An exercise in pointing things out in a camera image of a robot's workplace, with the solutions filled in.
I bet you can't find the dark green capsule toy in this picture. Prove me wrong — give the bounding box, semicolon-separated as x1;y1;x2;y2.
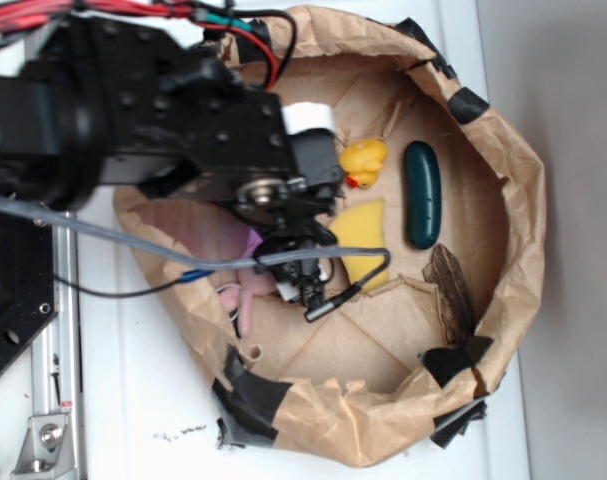
403;141;442;250

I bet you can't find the thin black wire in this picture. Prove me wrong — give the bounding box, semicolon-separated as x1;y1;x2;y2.
55;269;214;300

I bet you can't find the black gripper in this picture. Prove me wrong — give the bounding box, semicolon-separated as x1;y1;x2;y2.
232;101;344;310

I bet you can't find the dark wood bark piece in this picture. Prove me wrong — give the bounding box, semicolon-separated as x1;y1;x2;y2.
422;243;476;344

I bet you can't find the grey sleeved cable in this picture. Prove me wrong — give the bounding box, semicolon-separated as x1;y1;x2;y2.
0;194;390;268

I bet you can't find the aluminium extrusion rail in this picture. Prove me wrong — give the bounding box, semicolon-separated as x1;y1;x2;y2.
31;227;87;479

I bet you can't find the red wire bundle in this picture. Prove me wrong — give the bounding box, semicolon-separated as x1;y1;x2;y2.
0;0;297;92

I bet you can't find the brown paper bag bowl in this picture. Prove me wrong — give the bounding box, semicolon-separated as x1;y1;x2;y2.
113;4;547;469

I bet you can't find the yellow rubber duck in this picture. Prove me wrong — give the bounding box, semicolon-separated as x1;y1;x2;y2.
339;139;388;189

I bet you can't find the metal corner bracket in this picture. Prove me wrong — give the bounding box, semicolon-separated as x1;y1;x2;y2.
11;413;75;479

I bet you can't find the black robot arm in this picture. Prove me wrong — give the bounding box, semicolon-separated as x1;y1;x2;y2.
0;15;343;255

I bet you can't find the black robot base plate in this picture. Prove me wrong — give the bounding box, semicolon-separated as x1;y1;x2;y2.
0;214;56;377

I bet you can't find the pink plush bunny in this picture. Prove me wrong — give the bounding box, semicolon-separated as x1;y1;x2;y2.
217;225;277;338

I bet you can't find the yellow sponge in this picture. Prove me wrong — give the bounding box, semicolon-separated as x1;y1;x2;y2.
329;198;386;283

